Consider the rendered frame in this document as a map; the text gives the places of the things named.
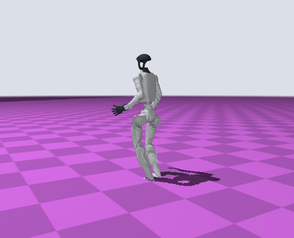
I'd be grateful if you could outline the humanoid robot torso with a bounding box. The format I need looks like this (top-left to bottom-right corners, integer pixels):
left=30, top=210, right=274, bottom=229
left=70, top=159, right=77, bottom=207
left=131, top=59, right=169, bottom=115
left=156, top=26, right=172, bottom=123
left=139, top=71, right=156, bottom=122

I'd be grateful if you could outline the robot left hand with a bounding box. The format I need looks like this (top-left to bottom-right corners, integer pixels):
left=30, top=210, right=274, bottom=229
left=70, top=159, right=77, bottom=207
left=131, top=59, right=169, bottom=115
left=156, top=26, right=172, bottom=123
left=112, top=104, right=128, bottom=116

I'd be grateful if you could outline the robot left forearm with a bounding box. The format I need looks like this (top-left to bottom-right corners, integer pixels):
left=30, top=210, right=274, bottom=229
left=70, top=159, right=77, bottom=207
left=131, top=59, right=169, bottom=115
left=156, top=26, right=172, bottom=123
left=124, top=93, right=140, bottom=110

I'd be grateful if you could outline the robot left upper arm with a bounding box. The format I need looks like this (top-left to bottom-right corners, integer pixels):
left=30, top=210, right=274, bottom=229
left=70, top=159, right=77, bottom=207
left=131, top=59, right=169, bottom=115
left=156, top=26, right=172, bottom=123
left=133, top=73, right=145, bottom=100

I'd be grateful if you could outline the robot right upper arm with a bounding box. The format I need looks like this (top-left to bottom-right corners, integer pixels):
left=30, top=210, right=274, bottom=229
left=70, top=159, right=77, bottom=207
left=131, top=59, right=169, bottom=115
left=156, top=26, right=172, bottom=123
left=155, top=75, right=162, bottom=99

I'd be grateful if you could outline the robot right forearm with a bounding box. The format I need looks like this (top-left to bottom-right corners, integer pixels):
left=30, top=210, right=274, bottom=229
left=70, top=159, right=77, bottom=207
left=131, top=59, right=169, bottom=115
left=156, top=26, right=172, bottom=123
left=151, top=98, right=161, bottom=109

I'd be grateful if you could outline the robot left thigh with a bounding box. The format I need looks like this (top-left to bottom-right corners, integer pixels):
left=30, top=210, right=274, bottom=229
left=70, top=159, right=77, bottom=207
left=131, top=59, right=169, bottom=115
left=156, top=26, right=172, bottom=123
left=131, top=114, right=147, bottom=154

